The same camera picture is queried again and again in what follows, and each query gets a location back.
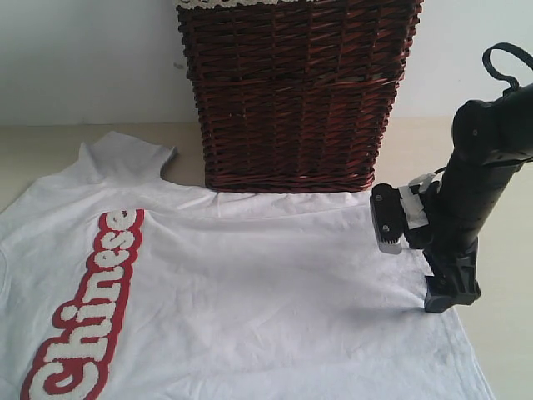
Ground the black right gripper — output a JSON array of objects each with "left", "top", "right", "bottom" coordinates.
[{"left": 406, "top": 153, "right": 521, "bottom": 313}]

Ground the white t-shirt red print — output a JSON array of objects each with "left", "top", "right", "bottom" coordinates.
[{"left": 1, "top": 132, "right": 493, "bottom": 399}]

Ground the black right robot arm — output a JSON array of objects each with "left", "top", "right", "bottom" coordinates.
[{"left": 421, "top": 86, "right": 532, "bottom": 313}]

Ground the dark red wicker basket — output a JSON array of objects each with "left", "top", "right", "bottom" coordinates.
[{"left": 176, "top": 0, "right": 422, "bottom": 193}]

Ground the white tape camera mount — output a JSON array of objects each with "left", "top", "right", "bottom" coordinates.
[{"left": 398, "top": 172, "right": 436, "bottom": 230}]

